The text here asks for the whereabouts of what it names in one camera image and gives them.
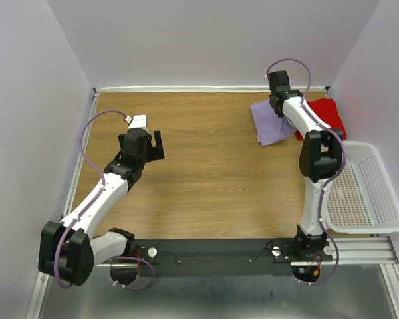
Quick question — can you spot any purple t-shirt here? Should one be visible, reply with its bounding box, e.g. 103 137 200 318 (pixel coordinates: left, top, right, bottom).
250 99 296 147

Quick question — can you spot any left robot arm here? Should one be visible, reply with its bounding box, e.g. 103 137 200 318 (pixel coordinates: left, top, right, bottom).
38 128 165 289

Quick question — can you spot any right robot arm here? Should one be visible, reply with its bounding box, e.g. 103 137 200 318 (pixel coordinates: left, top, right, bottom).
269 90 346 261

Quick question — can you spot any folded red t-shirt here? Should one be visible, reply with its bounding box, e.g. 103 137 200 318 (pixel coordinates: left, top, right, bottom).
307 98 347 140

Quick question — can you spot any white plastic basket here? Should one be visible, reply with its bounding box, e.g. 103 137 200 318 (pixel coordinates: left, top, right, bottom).
326 141 399 235

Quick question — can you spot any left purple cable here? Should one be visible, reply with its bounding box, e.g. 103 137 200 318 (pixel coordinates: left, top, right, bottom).
53 110 156 290

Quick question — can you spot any purple cable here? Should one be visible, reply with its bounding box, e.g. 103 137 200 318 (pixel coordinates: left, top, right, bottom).
265 58 347 286
53 110 156 290

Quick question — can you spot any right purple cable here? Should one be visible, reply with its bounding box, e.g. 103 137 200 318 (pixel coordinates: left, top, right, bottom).
265 58 347 286

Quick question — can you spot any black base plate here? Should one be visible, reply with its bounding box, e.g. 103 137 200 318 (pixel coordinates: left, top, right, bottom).
110 238 333 282

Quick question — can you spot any aluminium frame rail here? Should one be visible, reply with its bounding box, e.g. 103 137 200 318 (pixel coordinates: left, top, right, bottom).
335 237 398 265

